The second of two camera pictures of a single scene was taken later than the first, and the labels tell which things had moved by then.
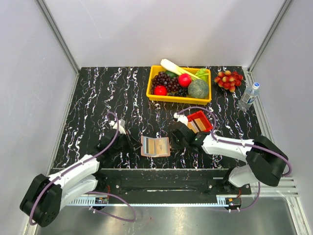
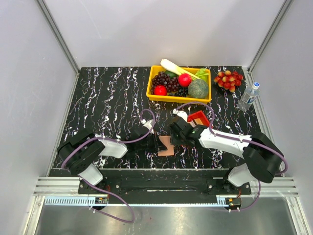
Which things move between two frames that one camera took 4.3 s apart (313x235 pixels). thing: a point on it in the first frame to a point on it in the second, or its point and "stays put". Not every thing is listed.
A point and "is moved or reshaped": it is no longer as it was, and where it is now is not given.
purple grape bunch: x=163 y=79 stays put
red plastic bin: x=205 y=122 stays put
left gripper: x=135 y=144 to x=158 y=145
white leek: x=174 y=68 stays put
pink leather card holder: x=155 y=147 is moved or reshaped
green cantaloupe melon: x=198 y=88 stays put
